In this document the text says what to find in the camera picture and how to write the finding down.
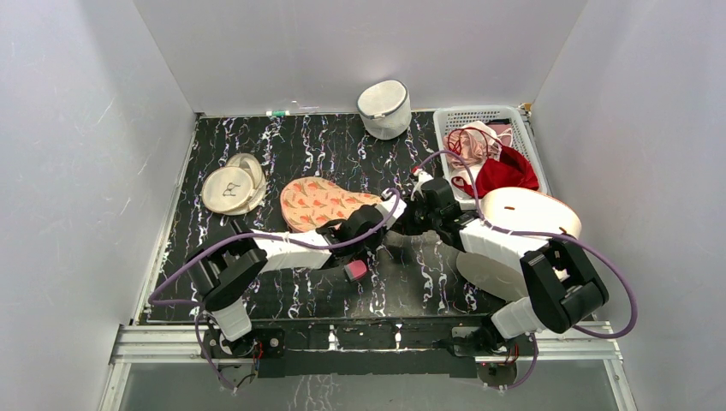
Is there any floral mesh laundry bag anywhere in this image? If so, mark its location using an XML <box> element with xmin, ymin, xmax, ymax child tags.
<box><xmin>280</xmin><ymin>176</ymin><xmax>381</xmax><ymax>232</ymax></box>

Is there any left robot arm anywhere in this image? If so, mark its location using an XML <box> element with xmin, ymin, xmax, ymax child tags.
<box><xmin>184</xmin><ymin>199</ymin><xmax>406</xmax><ymax>356</ymax></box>

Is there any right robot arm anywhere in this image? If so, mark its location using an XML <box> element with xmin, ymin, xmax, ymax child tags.
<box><xmin>397</xmin><ymin>173</ymin><xmax>609</xmax><ymax>354</ymax></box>

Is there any pink bra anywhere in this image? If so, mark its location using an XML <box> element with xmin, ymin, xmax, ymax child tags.
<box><xmin>443</xmin><ymin>121</ymin><xmax>513</xmax><ymax>170</ymax></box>

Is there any red bra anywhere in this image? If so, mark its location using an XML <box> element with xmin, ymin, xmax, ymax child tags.
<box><xmin>447</xmin><ymin>147</ymin><xmax>539</xmax><ymax>199</ymax></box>

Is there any large cream cylindrical bag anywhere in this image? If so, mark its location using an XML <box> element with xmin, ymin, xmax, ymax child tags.
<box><xmin>456</xmin><ymin>188</ymin><xmax>582</xmax><ymax>301</ymax></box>

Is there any white cylindrical mesh laundry bag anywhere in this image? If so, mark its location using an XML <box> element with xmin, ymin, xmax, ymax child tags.
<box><xmin>356</xmin><ymin>80</ymin><xmax>412</xmax><ymax>140</ymax></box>

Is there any cream round laundry bag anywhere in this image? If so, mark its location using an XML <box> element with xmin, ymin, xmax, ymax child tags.
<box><xmin>201</xmin><ymin>153</ymin><xmax>267</xmax><ymax>216</ymax></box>

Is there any pink and grey stamp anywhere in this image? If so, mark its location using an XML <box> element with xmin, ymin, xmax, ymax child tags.
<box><xmin>343</xmin><ymin>260</ymin><xmax>368</xmax><ymax>283</ymax></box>

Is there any white plastic basket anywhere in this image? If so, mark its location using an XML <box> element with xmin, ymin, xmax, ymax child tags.
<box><xmin>433</xmin><ymin>104</ymin><xmax>550</xmax><ymax>194</ymax></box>

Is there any green white small tube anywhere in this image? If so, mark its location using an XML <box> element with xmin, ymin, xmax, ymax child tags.
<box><xmin>265</xmin><ymin>110</ymin><xmax>291</xmax><ymax>117</ymax></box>

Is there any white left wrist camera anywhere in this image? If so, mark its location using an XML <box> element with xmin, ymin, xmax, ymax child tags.
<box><xmin>374</xmin><ymin>188</ymin><xmax>407</xmax><ymax>229</ymax></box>

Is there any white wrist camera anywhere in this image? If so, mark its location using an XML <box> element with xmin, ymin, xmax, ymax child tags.
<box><xmin>374</xmin><ymin>188</ymin><xmax>407</xmax><ymax>229</ymax></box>
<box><xmin>410</xmin><ymin>166</ymin><xmax>433</xmax><ymax>200</ymax></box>

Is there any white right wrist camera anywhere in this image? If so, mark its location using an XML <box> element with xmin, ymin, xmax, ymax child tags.
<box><xmin>410</xmin><ymin>166</ymin><xmax>433</xmax><ymax>200</ymax></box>

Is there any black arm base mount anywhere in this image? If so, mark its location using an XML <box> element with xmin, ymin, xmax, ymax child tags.
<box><xmin>197</xmin><ymin>315</ymin><xmax>527</xmax><ymax>386</ymax></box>

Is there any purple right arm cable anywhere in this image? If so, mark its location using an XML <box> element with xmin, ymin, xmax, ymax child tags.
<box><xmin>411</xmin><ymin>149</ymin><xmax>640</xmax><ymax>392</ymax></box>

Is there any aluminium frame rail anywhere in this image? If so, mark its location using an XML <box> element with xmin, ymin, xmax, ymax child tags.
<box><xmin>99</xmin><ymin>317</ymin><xmax>637</xmax><ymax>410</ymax></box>

